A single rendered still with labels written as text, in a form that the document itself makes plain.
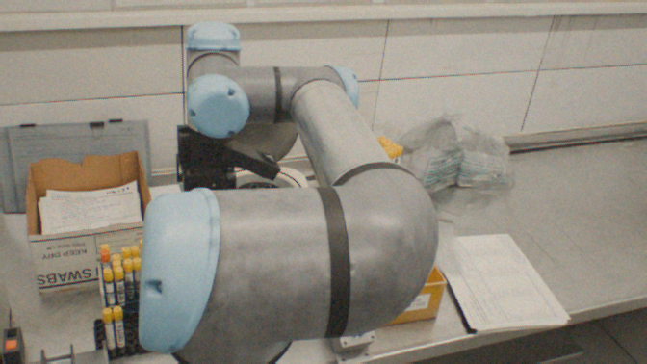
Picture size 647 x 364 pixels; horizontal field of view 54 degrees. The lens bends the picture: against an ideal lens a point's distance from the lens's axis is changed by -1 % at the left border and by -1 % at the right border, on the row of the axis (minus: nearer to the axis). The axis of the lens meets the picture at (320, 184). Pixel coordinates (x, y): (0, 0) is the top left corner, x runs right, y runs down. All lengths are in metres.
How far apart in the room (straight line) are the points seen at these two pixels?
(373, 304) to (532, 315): 1.00
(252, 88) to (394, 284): 0.42
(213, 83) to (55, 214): 0.80
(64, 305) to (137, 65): 0.55
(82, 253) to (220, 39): 0.63
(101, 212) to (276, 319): 1.09
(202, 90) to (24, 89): 0.81
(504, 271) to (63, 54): 1.10
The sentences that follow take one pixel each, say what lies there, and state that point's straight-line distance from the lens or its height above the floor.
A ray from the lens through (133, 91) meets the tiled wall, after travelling 1.56.
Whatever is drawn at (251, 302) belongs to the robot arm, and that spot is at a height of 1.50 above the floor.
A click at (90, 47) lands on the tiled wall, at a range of 1.51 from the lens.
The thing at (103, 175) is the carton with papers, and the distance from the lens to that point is 1.58.
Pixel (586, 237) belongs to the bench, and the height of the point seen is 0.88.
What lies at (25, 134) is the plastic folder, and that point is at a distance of 1.58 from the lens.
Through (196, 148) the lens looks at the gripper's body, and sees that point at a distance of 0.97.
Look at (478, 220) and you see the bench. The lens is 1.70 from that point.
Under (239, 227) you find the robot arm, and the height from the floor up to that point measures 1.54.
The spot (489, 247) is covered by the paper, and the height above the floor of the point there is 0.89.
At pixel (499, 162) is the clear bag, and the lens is 1.83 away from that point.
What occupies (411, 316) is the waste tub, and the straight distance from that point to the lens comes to 1.34.
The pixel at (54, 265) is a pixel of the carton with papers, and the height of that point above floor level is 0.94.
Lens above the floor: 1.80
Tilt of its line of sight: 32 degrees down
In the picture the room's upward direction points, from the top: 6 degrees clockwise
